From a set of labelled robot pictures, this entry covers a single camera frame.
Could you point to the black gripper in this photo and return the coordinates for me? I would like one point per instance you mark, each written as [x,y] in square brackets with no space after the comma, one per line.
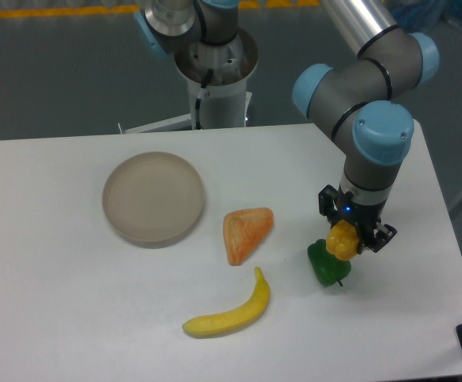
[361,209]

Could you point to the yellow toy pepper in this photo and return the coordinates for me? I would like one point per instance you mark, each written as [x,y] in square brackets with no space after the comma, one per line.
[342,241]

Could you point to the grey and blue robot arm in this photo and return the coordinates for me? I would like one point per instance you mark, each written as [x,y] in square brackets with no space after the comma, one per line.
[352,106]

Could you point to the green toy pepper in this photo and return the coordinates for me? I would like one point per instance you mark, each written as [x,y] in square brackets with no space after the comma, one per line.
[327,268]

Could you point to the beige round plate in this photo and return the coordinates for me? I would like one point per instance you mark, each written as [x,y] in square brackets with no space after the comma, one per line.
[153,199]

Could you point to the orange toy bread wedge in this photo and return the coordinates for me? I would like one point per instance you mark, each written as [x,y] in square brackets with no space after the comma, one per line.
[244,230]

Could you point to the yellow toy banana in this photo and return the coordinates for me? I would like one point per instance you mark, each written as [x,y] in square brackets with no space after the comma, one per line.
[230,321]

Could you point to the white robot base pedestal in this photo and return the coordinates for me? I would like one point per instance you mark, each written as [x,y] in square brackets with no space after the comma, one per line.
[216,81]

